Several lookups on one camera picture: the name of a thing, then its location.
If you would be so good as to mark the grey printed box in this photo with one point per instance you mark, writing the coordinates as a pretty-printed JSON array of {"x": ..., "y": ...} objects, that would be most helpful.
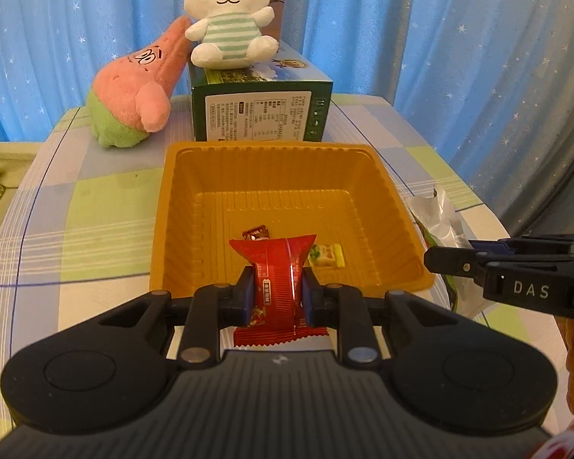
[{"x": 281, "y": 9}]

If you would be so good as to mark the yellow green candy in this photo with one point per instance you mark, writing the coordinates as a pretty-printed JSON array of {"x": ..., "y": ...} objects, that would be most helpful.
[{"x": 326, "y": 254}]

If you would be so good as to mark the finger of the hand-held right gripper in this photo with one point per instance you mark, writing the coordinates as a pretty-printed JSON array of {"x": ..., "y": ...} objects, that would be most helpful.
[
  {"x": 492, "y": 246},
  {"x": 452, "y": 260}
]

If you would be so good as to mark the red snack packet white label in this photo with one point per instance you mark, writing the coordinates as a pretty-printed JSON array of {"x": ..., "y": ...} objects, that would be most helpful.
[{"x": 277, "y": 267}]

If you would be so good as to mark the orange plastic tray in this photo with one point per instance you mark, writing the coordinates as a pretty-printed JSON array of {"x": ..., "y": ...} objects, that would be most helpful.
[{"x": 277, "y": 186}]

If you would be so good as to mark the cream sofa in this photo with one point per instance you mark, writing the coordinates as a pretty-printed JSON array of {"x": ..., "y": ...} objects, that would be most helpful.
[{"x": 9, "y": 162}]

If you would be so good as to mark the white bunny plush toy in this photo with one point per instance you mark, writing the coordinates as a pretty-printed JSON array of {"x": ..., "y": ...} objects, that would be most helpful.
[{"x": 229, "y": 33}]

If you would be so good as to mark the silver foil snack packet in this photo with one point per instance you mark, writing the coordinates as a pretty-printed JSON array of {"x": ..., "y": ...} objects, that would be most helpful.
[{"x": 437, "y": 215}]

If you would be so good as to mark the small dark red candy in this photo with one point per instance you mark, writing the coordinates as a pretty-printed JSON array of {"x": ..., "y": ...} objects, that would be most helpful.
[{"x": 256, "y": 233}]

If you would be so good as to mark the green snack packet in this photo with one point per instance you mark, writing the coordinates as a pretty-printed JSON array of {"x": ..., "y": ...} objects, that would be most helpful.
[{"x": 452, "y": 291}]

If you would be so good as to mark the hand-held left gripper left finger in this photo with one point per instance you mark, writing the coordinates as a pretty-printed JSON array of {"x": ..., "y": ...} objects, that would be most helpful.
[{"x": 248, "y": 296}]

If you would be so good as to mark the pink starfish plush toy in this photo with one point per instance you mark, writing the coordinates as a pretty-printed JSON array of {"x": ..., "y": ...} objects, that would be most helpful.
[{"x": 124, "y": 86}]

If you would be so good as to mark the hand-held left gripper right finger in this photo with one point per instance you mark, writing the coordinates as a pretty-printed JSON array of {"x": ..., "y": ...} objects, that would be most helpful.
[{"x": 307, "y": 296}]

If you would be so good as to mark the green cardboard box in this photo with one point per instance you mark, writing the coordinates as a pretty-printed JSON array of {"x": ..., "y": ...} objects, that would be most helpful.
[{"x": 258, "y": 114}]

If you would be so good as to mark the blue star curtain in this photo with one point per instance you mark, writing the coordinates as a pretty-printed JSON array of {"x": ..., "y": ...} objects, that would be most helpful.
[{"x": 411, "y": 33}]

